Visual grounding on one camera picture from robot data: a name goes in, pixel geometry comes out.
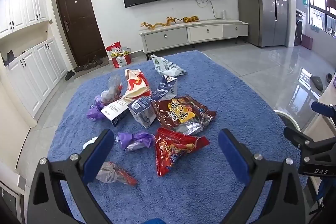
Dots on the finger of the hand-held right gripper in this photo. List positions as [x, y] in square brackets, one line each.
[322, 109]
[295, 134]

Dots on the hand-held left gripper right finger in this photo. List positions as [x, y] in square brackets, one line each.
[231, 155]

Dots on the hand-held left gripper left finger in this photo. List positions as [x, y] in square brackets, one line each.
[98, 158]

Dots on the white round trash bin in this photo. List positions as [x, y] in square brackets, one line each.
[288, 117]

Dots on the red clear wrapper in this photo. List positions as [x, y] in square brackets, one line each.
[118, 174]

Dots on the purple silver wrapper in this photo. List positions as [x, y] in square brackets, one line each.
[136, 141]

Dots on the white paper box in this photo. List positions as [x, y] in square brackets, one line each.
[115, 109]

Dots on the red snack packet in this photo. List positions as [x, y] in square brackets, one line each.
[173, 150]

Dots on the dark blue silver carton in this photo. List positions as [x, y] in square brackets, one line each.
[141, 113]

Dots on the brown snack packet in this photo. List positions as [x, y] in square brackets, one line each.
[181, 111]

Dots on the clear plastic wrap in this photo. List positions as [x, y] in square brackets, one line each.
[113, 87]

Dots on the red white snack bag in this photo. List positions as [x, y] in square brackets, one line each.
[137, 85]

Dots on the blue white carton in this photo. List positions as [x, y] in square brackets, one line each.
[166, 88]

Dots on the white green plastic bag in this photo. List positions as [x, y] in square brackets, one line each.
[165, 65]

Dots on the beige marble table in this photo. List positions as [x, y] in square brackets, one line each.
[329, 94]

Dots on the grey slipper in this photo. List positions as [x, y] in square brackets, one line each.
[329, 77]
[316, 82]

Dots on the blue fluffy rug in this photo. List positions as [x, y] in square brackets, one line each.
[223, 87]

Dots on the purple box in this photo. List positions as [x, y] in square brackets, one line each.
[307, 42]

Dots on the grey washing machine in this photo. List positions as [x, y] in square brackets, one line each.
[299, 27]

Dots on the black shoe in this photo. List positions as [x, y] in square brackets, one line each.
[69, 75]

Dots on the brown shoe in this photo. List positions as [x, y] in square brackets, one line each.
[82, 67]
[95, 60]

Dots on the red gift bag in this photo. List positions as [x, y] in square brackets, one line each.
[119, 60]

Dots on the white shoe cabinet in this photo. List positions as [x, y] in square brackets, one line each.
[34, 74]

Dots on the grey white television console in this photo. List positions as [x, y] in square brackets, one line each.
[165, 39]

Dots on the dark item on cabinet shelf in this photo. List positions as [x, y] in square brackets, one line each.
[10, 56]

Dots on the white bottle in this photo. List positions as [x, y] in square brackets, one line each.
[224, 14]

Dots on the brown entrance door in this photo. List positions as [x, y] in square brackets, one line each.
[78, 16]

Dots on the long yellow dragon toy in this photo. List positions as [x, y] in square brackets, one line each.
[157, 24]

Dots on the white wall cabinets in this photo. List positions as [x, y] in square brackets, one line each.
[18, 8]

